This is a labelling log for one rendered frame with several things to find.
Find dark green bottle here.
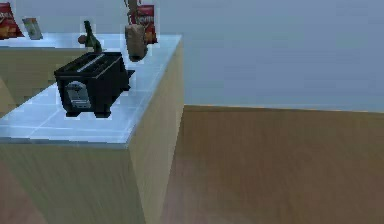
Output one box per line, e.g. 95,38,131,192
83,20,104,54

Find small pale green carton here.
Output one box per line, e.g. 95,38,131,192
22,17,44,41

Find wooden counter with tiled top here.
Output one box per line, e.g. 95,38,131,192
0,32,185,224

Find red snack bag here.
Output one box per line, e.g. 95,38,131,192
134,4,158,45
0,2,25,40

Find brown wooden utensil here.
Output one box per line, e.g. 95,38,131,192
123,0,142,26

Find black toaster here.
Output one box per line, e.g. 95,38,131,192
53,51,136,119

